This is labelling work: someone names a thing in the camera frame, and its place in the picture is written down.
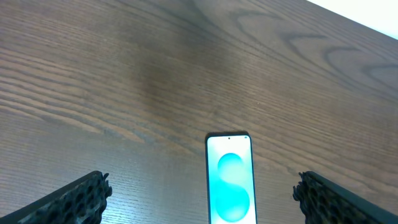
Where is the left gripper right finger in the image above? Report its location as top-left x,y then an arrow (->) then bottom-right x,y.
293,171 -> 397,224

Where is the blue Galaxy smartphone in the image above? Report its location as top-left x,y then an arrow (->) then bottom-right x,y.
205,131 -> 258,224

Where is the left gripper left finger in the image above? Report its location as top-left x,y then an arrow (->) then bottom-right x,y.
1,170 -> 113,224

